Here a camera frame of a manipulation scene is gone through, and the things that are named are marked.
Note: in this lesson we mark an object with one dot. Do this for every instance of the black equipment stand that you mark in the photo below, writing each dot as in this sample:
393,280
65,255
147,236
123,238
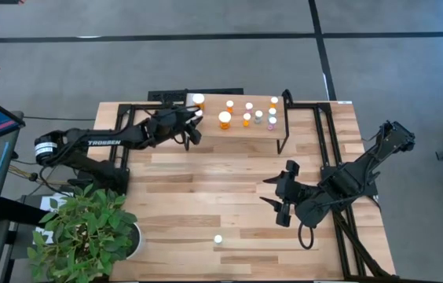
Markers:
17,210

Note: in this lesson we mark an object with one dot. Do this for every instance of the wooden shelf black metal legs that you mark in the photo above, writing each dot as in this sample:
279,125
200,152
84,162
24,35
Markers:
241,131

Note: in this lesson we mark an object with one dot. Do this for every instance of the small green medicine bottle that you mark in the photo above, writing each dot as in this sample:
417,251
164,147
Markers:
272,111

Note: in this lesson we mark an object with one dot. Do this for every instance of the black aluminium rig frame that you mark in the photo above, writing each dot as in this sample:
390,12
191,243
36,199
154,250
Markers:
308,105

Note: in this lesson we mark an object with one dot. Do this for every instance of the green plant in white pot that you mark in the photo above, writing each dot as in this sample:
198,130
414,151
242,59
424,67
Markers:
84,232

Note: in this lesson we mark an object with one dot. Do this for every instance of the small orange medicine bottle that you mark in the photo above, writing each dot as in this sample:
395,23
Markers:
274,101
246,118
229,105

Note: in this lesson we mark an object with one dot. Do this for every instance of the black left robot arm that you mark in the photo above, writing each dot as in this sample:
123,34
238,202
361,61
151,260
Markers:
103,142

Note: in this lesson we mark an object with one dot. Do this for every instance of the large orange medicine bottle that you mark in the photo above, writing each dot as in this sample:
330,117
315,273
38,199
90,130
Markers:
224,119
198,99

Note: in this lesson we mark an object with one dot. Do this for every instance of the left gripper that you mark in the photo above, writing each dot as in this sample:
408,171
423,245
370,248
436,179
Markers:
184,126

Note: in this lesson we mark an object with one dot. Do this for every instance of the white printed sign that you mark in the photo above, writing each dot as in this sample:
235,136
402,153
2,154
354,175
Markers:
46,202

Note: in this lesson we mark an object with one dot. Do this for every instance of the green bottle with white pills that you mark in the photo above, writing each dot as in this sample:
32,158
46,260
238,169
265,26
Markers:
218,239

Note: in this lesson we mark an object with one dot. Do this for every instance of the white sticker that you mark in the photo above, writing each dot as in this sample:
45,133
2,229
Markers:
344,102

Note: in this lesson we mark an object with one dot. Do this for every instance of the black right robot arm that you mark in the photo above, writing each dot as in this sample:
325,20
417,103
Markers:
347,182

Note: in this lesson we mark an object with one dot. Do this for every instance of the teal bottle with coloured pills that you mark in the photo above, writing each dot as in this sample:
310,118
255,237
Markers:
258,116

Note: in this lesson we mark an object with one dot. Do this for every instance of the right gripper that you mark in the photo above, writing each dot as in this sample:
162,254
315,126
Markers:
286,194

